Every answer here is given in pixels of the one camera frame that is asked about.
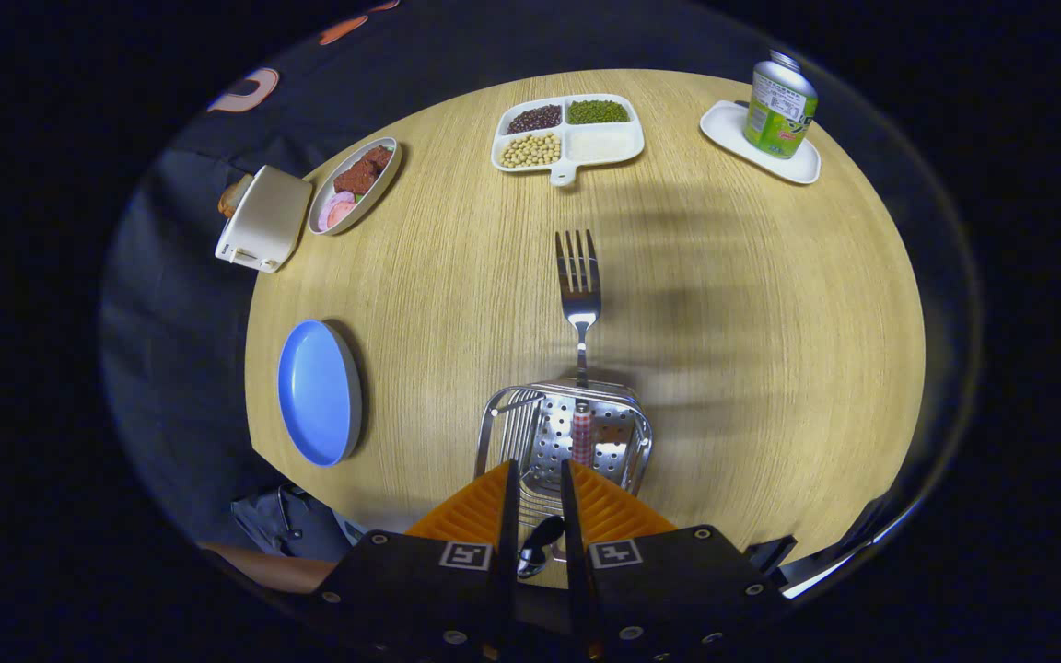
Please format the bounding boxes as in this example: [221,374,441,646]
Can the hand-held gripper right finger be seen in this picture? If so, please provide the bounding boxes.
[558,458,787,663]

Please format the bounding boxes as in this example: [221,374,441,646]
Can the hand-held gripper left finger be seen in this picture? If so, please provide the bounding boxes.
[312,458,522,663]

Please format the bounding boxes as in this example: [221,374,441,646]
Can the spoon with checkered handle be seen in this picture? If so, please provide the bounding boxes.
[517,515,566,580]

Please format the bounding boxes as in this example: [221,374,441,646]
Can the fork with checkered handle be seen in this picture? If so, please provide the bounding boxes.
[555,229,602,467]

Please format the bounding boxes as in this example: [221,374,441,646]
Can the metal perforated basket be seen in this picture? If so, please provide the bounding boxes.
[474,378,654,563]

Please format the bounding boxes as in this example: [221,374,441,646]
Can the blue plate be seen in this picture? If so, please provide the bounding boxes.
[276,319,364,469]

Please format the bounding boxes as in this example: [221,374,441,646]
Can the oval grey food plate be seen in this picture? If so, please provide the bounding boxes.
[308,136,403,237]

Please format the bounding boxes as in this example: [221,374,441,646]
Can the pink ham slice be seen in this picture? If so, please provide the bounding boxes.
[317,191,358,231]

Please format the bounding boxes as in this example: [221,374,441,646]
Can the pile of soybeans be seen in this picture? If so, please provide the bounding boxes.
[499,134,563,169]

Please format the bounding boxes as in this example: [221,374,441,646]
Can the brown meat slice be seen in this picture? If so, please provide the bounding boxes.
[332,145,395,196]

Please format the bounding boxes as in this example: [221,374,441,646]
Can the white toaster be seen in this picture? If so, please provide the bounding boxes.
[215,165,314,274]

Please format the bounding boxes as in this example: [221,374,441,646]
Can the white divided dish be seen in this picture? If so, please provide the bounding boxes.
[491,94,647,188]

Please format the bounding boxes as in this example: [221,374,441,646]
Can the pile of red beans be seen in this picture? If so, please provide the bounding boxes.
[506,104,564,135]

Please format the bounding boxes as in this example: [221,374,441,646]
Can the pile of green beans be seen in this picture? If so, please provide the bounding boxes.
[567,99,631,126]

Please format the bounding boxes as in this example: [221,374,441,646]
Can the toast bread slice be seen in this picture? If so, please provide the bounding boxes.
[218,173,255,220]

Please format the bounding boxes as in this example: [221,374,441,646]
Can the white rectangular tray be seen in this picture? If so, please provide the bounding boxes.
[699,99,822,186]

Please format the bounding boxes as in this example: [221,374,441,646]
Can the green drink can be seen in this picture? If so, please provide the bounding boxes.
[742,50,820,160]

